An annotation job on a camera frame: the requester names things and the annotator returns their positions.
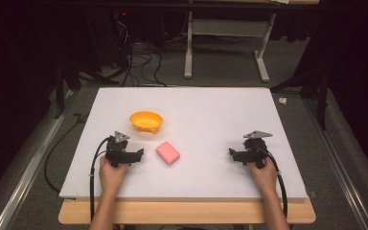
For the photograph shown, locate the white foam board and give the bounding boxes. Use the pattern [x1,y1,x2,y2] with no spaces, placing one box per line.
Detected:
[58,86,309,203]

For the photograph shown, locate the black metal stand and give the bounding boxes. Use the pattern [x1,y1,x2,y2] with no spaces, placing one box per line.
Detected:
[269,63,331,130]
[53,58,120,120]

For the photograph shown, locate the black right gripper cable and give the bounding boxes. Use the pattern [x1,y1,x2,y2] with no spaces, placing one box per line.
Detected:
[257,146,289,219]

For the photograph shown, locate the thin black floor cable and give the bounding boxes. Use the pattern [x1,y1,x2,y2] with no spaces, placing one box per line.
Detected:
[43,112,89,194]

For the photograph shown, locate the person's left hand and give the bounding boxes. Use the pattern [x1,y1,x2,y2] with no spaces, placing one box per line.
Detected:
[98,155,130,195]

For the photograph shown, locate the aluminium floor rail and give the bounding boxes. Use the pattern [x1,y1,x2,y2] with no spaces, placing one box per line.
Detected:
[302,97,368,230]
[0,90,78,230]

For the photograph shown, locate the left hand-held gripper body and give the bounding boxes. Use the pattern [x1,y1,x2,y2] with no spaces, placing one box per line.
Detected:
[104,130,132,169]

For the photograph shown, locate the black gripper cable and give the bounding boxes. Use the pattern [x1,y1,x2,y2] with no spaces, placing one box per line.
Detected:
[89,135,113,222]
[257,146,289,219]

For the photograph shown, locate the white metal desk frame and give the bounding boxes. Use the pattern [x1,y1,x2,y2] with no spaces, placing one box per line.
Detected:
[183,11,277,83]

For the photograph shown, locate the orange plastic bowl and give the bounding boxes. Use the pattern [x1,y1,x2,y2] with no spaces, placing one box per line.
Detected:
[129,110,164,135]

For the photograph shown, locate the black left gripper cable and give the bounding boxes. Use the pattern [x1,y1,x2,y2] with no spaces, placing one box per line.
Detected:
[89,135,113,222]

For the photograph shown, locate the person's right hand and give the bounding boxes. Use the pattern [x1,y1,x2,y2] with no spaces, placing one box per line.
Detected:
[246,156,279,195]

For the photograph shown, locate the wooden table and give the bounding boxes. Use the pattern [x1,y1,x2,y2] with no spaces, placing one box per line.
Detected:
[57,197,317,225]

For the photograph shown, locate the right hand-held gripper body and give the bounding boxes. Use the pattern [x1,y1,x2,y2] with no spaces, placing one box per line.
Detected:
[242,129,274,170]

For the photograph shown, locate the bundle of black floor cables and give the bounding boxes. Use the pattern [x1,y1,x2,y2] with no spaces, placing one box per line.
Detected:
[110,18,169,88]

